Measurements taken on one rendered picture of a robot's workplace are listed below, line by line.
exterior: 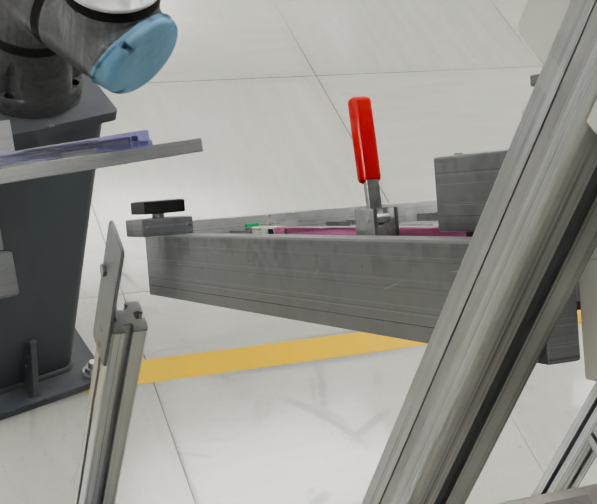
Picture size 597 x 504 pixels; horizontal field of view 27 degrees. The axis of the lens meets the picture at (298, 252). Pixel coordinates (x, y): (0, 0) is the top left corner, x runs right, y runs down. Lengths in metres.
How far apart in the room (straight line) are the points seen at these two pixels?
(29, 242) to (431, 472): 1.21
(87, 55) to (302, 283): 0.68
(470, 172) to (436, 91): 2.16
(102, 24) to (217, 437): 0.81
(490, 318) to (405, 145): 2.13
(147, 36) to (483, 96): 1.56
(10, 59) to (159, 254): 0.50
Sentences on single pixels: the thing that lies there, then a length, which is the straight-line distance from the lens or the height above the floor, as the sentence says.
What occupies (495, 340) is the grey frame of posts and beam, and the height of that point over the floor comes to 1.18.
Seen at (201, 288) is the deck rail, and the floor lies 0.80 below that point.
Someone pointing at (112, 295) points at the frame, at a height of 0.69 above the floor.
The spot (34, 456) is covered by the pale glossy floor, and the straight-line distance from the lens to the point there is 1.99.
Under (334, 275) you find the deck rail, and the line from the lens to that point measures 0.85.
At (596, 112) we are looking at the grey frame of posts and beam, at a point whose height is 1.32.
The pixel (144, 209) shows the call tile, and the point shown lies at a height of 0.80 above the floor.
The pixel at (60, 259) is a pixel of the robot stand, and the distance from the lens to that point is 1.88.
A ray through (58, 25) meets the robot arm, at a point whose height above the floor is 0.73.
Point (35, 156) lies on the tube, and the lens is 1.05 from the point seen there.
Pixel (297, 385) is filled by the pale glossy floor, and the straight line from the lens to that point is 2.15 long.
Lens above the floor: 1.59
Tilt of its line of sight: 42 degrees down
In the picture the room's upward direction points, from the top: 16 degrees clockwise
